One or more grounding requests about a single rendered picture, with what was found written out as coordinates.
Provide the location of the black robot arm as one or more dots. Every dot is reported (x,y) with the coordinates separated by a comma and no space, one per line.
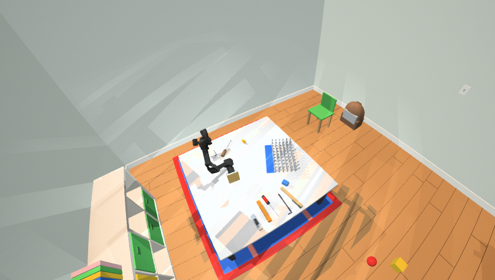
(204,141)

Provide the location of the orange flat bar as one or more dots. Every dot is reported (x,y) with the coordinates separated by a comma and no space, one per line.
(263,210)

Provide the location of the red-handled screwdriver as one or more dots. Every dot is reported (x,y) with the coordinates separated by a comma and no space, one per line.
(265,199)

